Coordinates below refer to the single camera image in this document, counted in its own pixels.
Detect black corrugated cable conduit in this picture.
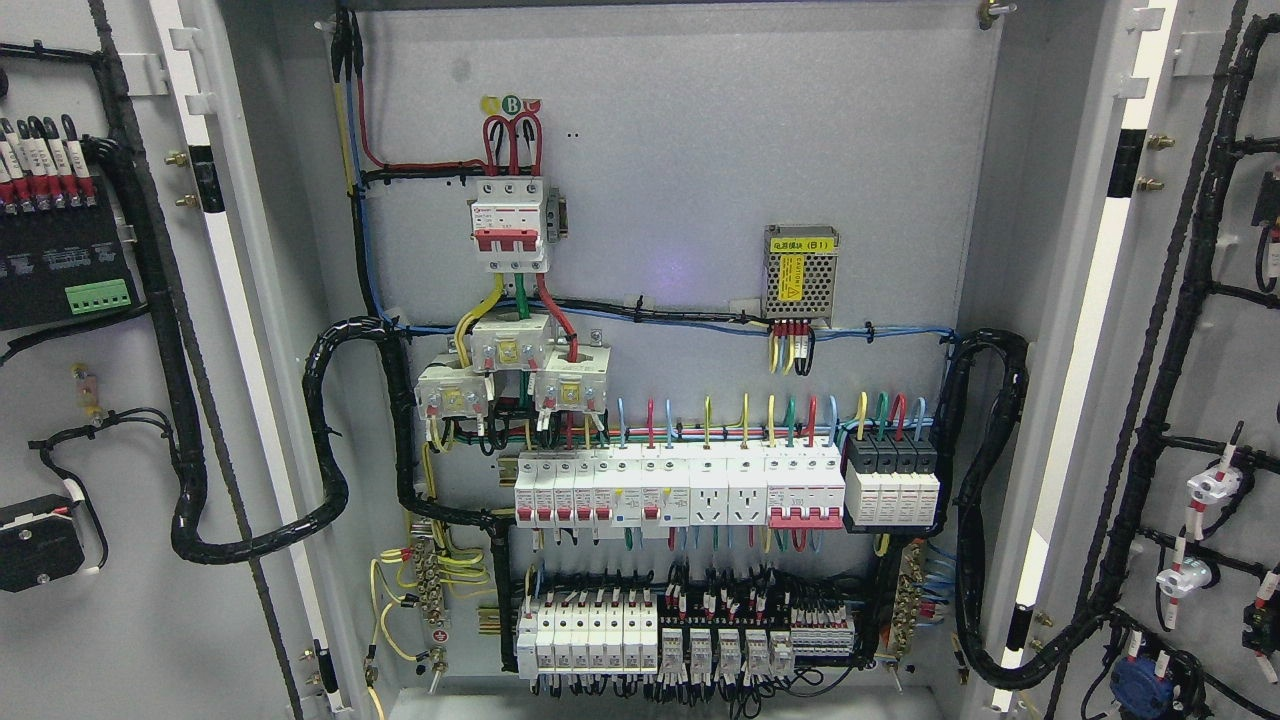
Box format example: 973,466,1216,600
934,331,1101,691

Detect white lower breaker row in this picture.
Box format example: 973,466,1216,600
516,587,660,682

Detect black digital power meter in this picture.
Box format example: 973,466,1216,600
1,176,140,331

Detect white socket breaker row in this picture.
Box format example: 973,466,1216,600
515,442,845,538

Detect white rotary selector switch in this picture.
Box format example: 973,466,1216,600
1,495,84,593

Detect black white surge protector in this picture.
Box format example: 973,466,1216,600
844,436,941,537

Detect black left cable conduit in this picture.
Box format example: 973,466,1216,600
90,135,416,566

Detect white red main breaker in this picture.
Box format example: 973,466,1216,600
470,176,568,274

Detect white current transformers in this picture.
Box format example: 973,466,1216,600
415,311,611,421

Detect grey cabinet door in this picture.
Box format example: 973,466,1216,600
919,1,1277,719
3,1,330,719

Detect metal mesh power supply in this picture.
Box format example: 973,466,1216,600
762,224,838,322

